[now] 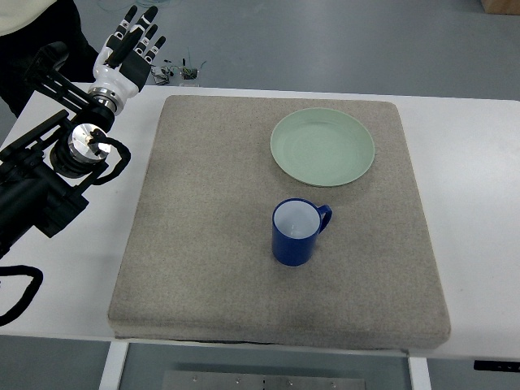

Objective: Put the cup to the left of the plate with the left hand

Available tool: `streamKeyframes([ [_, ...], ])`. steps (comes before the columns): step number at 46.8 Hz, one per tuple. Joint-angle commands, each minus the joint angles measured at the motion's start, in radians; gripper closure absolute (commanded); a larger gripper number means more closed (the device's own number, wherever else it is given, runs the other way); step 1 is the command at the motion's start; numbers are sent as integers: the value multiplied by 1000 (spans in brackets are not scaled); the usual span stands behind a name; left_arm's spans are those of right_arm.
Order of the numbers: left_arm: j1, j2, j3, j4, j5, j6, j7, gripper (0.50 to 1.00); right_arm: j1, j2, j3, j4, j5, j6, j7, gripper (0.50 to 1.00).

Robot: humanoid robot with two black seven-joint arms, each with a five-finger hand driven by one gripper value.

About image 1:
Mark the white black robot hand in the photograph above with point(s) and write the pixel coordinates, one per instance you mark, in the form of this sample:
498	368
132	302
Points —
123	65

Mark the blue mug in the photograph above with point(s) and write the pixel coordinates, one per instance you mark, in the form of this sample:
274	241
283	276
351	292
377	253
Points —
296	224

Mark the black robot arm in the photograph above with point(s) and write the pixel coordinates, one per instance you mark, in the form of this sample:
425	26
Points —
45	172

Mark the green plate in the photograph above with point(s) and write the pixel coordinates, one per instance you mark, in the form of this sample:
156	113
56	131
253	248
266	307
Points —
322	147

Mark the person in dark clothes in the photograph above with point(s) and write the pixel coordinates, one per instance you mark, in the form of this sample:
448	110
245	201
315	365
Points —
27	26

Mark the grey cushion mat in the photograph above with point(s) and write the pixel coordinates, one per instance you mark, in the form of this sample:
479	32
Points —
198	264

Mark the white table leg left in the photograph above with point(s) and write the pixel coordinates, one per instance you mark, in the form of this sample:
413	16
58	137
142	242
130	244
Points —
114	366

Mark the white table leg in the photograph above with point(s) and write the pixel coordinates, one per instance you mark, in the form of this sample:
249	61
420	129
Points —
114	366
419	373

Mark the cardboard box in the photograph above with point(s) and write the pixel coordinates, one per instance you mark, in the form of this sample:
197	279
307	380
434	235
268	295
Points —
501	7

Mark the white table leg right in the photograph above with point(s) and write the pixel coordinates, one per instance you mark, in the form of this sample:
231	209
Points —
419	373

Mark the black table control panel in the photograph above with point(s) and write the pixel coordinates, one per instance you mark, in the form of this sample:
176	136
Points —
497	366

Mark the electronic parts with wires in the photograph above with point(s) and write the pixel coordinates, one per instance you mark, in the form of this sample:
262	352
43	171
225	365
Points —
184	71

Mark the metal base plate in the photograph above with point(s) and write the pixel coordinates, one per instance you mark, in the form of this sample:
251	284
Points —
177	379

